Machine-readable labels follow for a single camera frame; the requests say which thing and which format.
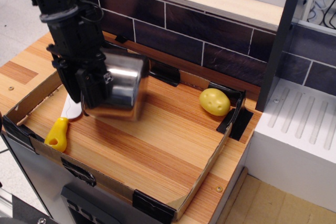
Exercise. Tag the white drying rack sink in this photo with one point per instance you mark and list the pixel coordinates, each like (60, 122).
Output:
(293, 145)

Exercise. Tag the cardboard fence with black tape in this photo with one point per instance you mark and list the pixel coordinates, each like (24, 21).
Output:
(172, 161)

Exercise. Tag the yellow toy potato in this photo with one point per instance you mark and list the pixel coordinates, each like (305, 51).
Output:
(215, 102)

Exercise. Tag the dark grey vertical post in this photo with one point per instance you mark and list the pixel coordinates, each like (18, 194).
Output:
(291, 14)

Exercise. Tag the yellow handled white toy knife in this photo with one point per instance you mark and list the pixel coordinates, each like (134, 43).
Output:
(57, 136)

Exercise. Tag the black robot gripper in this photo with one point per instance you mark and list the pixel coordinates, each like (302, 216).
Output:
(78, 37)

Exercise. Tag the shiny metal pot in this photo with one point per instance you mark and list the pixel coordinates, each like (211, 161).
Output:
(127, 93)

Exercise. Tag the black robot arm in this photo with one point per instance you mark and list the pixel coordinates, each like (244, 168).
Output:
(76, 51)

